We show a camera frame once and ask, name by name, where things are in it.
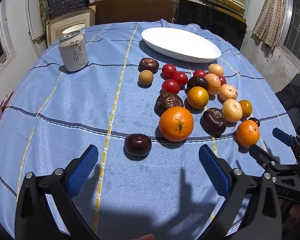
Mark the large dark brown mangosteen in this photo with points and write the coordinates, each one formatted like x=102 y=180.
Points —
x=169 y=102

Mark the framed picture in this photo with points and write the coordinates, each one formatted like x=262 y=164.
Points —
x=65 y=25

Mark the black glossy panel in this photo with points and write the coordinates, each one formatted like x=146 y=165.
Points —
x=215 y=17

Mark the black jacket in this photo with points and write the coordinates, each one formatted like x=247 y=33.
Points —
x=295 y=97

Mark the white oval plate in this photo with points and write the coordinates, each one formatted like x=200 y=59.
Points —
x=180 y=43

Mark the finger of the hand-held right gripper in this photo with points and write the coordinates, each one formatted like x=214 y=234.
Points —
x=261 y=156
x=282 y=136

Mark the white leaning panel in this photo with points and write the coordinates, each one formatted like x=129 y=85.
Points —
x=35 y=17

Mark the blue plaid tablecloth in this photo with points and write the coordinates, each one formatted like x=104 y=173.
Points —
x=77 y=105

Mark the peach coloured round fruit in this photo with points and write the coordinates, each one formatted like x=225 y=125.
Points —
x=216 y=69

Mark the tan round longan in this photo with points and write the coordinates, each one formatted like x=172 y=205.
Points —
x=145 y=77

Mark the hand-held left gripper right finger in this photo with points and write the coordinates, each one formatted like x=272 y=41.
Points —
x=213 y=172

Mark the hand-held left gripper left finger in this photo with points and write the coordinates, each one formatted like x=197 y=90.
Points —
x=82 y=170

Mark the brown board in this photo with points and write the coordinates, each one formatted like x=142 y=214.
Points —
x=132 y=12

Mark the small dark purple plum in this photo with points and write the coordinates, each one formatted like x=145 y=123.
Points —
x=255 y=121

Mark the small dark brown mangosteen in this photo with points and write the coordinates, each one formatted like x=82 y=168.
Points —
x=148 y=65

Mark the pink fabric bundle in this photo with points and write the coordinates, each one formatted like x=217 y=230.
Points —
x=187 y=0

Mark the red cherry tomato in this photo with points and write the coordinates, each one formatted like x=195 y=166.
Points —
x=199 y=73
x=168 y=70
x=223 y=80
x=170 y=86
x=180 y=78

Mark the large orange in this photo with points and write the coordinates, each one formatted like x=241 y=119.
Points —
x=176 y=124

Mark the pale cream round fruit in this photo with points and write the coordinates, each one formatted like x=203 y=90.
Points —
x=232 y=110

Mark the green marbled panel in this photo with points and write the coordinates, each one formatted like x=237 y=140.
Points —
x=43 y=0

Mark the small orange mandarin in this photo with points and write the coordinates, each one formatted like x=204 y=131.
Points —
x=248 y=133

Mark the blue patterned boxes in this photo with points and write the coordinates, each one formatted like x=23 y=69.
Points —
x=65 y=2

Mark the white paper cup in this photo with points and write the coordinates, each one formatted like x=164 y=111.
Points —
x=73 y=28

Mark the black chair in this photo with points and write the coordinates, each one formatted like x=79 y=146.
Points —
x=298 y=78

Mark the wooden chair back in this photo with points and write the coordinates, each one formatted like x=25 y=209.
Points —
x=10 y=96

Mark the white drink can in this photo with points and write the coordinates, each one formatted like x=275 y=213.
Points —
x=73 y=52

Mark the yellow orange tomato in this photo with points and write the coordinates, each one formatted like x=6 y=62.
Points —
x=198 y=97
x=246 y=108

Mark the brick pattern hanging sheet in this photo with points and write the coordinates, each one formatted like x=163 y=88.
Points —
x=267 y=17

